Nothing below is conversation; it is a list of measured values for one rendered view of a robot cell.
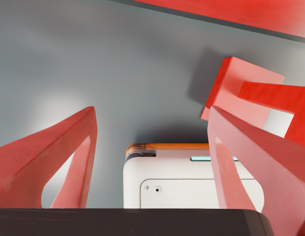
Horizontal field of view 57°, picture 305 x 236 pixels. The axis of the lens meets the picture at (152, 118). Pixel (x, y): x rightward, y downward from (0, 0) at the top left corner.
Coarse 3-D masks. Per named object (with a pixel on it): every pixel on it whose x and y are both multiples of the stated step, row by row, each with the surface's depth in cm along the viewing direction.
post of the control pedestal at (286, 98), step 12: (252, 84) 90; (264, 84) 80; (276, 84) 73; (240, 96) 97; (252, 96) 86; (264, 96) 77; (276, 96) 70; (288, 96) 65; (300, 96) 60; (276, 108) 69; (288, 108) 63
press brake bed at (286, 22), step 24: (120, 0) 102; (144, 0) 94; (168, 0) 88; (192, 0) 82; (216, 0) 78; (240, 0) 73; (264, 0) 70; (288, 0) 66; (240, 24) 101; (264, 24) 92; (288, 24) 86
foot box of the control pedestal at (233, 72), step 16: (224, 64) 105; (240, 64) 98; (224, 80) 99; (240, 80) 99; (256, 80) 99; (272, 80) 99; (224, 96) 100; (208, 112) 112; (240, 112) 101; (256, 112) 101
